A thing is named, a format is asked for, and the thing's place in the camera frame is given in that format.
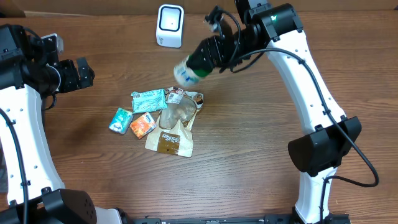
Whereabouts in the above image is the green-lid jar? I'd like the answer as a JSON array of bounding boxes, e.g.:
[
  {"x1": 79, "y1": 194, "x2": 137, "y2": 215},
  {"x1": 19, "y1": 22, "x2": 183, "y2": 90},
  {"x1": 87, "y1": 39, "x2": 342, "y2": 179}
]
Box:
[{"x1": 174, "y1": 55, "x2": 213, "y2": 88}]

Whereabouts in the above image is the blue-green tissue pack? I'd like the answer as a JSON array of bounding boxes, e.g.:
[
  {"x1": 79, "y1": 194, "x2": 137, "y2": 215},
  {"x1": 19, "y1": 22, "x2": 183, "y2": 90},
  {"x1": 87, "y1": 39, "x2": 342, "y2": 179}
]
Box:
[{"x1": 108, "y1": 108, "x2": 134, "y2": 134}]

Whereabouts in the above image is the teal wet wipes pack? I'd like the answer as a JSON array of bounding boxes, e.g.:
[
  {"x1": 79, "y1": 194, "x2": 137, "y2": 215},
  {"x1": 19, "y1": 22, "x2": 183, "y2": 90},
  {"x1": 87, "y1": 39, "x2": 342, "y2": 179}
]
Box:
[{"x1": 131, "y1": 89, "x2": 167, "y2": 114}]

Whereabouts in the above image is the orange Kleenex tissue pack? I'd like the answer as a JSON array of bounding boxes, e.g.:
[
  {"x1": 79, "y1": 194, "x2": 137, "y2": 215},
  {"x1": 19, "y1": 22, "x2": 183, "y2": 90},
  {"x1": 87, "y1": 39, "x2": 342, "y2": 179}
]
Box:
[{"x1": 130, "y1": 112, "x2": 157, "y2": 139}]

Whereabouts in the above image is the brown clear snack pouch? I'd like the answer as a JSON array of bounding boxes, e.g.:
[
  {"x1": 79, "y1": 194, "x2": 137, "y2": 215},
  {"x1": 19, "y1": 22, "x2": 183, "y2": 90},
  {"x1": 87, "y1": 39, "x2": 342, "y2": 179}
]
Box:
[{"x1": 145, "y1": 86, "x2": 204, "y2": 157}]

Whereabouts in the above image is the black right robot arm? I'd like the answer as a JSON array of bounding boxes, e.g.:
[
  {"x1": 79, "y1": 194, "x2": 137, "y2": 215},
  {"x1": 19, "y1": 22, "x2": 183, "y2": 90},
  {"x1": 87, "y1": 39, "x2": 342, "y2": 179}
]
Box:
[{"x1": 174, "y1": 1, "x2": 361, "y2": 223}]

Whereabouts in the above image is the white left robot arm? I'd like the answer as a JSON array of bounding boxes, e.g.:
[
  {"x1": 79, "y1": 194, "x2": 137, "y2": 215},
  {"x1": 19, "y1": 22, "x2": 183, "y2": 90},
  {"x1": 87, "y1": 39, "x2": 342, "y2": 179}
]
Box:
[{"x1": 1, "y1": 24, "x2": 129, "y2": 223}]

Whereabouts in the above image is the white barcode scanner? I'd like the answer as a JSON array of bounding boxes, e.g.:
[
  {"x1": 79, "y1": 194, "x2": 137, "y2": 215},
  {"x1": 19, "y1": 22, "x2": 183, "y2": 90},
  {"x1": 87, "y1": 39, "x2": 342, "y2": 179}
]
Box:
[{"x1": 155, "y1": 4, "x2": 184, "y2": 49}]

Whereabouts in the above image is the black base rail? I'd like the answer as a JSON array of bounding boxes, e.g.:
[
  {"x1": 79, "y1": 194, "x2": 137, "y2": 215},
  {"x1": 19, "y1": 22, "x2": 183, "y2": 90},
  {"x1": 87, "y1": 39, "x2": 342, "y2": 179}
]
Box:
[{"x1": 130, "y1": 213, "x2": 351, "y2": 224}]

